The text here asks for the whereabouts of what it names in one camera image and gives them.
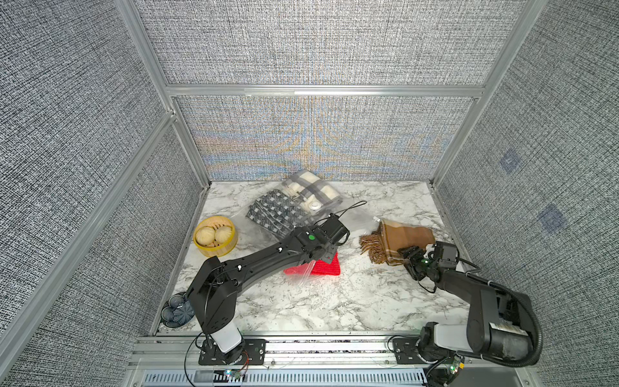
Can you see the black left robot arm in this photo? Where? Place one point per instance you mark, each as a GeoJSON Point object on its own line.
{"type": "Point", "coordinates": [214, 291]}

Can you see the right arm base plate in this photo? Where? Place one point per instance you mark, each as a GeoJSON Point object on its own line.
{"type": "Point", "coordinates": [411, 350]}

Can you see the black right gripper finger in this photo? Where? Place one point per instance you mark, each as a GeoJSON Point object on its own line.
{"type": "Point", "coordinates": [406, 253]}
{"type": "Point", "coordinates": [415, 252]}

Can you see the yellow-rimmed bamboo steamer basket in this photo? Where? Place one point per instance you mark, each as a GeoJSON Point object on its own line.
{"type": "Point", "coordinates": [215, 249]}

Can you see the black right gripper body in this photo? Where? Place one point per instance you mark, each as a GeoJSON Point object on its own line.
{"type": "Point", "coordinates": [421, 267]}

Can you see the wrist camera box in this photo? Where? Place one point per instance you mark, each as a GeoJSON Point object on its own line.
{"type": "Point", "coordinates": [335, 231]}
{"type": "Point", "coordinates": [446, 255]}

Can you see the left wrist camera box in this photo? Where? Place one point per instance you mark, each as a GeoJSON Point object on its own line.
{"type": "Point", "coordinates": [335, 231]}

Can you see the white vacuum bag valve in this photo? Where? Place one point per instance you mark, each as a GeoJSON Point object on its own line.
{"type": "Point", "coordinates": [315, 206]}

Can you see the brown fringed scarf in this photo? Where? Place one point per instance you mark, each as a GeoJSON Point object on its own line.
{"type": "Point", "coordinates": [383, 245]}

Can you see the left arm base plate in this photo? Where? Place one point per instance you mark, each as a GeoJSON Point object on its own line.
{"type": "Point", "coordinates": [248, 352]}

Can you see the black white knitted scarf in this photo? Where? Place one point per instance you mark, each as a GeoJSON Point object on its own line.
{"type": "Point", "coordinates": [277, 213]}

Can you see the aluminium front rail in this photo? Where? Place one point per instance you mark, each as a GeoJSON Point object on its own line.
{"type": "Point", "coordinates": [283, 350]}

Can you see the cream grey plaid scarf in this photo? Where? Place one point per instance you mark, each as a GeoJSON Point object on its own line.
{"type": "Point", "coordinates": [306, 187]}

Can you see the red knitted scarf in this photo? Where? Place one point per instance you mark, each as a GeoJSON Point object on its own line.
{"type": "Point", "coordinates": [317, 268]}

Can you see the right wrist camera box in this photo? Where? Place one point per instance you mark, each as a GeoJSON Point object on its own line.
{"type": "Point", "coordinates": [446, 255]}

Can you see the white steamed bun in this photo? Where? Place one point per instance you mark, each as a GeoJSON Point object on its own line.
{"type": "Point", "coordinates": [223, 234]}
{"type": "Point", "coordinates": [204, 236]}

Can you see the left white steamed bun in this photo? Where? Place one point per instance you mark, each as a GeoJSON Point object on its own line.
{"type": "Point", "coordinates": [204, 236]}

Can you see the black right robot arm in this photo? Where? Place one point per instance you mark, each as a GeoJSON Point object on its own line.
{"type": "Point", "coordinates": [501, 326]}

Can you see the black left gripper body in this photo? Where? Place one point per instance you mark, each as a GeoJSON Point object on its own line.
{"type": "Point", "coordinates": [329, 253]}

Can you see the clear plastic vacuum bag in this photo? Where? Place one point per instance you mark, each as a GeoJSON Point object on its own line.
{"type": "Point", "coordinates": [255, 238]}

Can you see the right white steamed bun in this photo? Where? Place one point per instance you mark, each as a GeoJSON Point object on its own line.
{"type": "Point", "coordinates": [223, 234]}

